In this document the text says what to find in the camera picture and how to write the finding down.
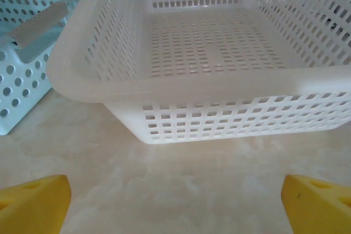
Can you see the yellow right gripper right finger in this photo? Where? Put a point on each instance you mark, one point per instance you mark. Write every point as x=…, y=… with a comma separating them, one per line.
x=315, y=209

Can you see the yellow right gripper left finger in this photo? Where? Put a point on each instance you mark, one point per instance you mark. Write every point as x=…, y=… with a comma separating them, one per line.
x=33, y=206

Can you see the white plastic basket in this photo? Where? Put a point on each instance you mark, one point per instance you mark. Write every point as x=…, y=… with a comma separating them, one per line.
x=192, y=88

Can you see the light blue plastic basket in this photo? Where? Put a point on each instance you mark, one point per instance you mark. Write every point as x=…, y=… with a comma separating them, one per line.
x=27, y=86

